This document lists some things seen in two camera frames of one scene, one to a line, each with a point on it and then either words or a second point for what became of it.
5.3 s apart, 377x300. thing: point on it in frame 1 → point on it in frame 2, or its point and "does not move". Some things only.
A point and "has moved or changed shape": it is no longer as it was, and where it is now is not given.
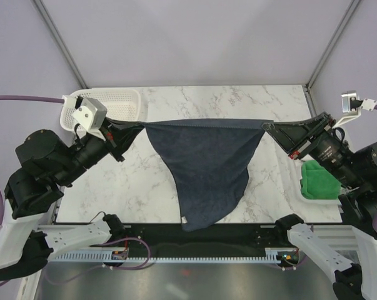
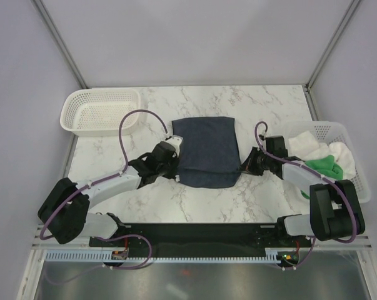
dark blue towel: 208,161 has moved or changed shape
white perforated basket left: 122,104 does not move
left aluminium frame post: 59,40 does not move
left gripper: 119,135 → 175,162
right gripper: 293,134 → 249,164
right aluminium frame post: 331,43 does not move
